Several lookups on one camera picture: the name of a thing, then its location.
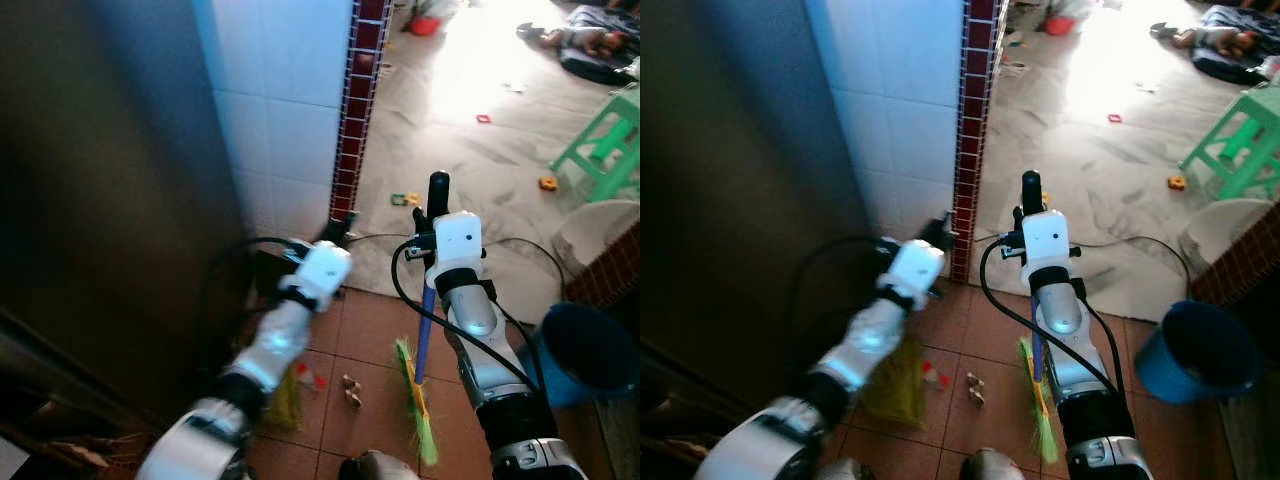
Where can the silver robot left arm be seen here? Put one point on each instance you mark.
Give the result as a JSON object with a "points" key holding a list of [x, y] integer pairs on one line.
{"points": [[870, 340], [275, 340]]}

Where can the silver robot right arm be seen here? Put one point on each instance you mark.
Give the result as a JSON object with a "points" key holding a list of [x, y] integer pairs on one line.
{"points": [[475, 320], [1060, 315]]}

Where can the small green yellow toy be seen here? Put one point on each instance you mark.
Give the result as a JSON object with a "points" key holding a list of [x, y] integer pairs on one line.
{"points": [[405, 199]]}

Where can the small orange yellow toy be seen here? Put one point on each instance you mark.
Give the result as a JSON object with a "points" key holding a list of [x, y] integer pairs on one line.
{"points": [[547, 183], [1177, 182]]}

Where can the small white litter piece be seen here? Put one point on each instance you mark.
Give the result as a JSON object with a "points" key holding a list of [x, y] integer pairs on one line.
{"points": [[513, 88], [1146, 88]]}

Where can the red white litter scrap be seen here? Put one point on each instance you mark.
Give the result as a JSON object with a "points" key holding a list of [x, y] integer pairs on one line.
{"points": [[935, 376], [306, 378]]}

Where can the olive yellow broom bristles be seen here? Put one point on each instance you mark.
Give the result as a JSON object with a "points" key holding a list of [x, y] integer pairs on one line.
{"points": [[285, 400], [895, 385]]}

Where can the red plastic basin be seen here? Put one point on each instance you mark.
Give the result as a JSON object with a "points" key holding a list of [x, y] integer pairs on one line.
{"points": [[425, 25], [1058, 25]]}

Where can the green plastic stool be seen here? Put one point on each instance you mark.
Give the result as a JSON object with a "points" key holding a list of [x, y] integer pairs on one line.
{"points": [[1240, 150], [610, 150]]}

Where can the dark blue blanket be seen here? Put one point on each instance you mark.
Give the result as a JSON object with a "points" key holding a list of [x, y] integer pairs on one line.
{"points": [[1215, 68], [585, 68]]}

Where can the blue plastic bucket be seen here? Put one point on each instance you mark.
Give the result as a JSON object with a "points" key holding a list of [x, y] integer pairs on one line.
{"points": [[590, 350], [1200, 350]]}

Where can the dark brown door panel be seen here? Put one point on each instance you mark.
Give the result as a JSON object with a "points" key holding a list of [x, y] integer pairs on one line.
{"points": [[740, 180], [110, 180]]}

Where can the child lying down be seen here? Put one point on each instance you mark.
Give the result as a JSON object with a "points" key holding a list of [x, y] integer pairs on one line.
{"points": [[1225, 42], [590, 42]]}

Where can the grey robot right leg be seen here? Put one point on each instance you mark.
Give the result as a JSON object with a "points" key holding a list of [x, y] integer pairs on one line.
{"points": [[375, 466], [990, 465]]}

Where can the grey robot leg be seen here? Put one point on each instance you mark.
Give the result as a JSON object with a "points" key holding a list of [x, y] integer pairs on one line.
{"points": [[375, 466], [845, 470], [990, 465]]}

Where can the grey robot left leg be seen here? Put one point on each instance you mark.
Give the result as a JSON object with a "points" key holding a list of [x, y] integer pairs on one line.
{"points": [[845, 470]]}

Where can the brown rubbish pile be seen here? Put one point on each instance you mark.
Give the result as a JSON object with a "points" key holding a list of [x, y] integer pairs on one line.
{"points": [[675, 440], [70, 450]]}

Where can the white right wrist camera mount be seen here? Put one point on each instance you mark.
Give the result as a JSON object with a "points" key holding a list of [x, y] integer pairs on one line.
{"points": [[1047, 238], [458, 240]]}

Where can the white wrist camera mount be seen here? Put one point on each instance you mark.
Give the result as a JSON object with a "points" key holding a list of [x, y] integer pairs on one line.
{"points": [[458, 240], [915, 268], [1047, 238], [322, 268]]}

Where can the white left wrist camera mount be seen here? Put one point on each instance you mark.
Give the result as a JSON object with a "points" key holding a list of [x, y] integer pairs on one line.
{"points": [[915, 268], [322, 268]]}

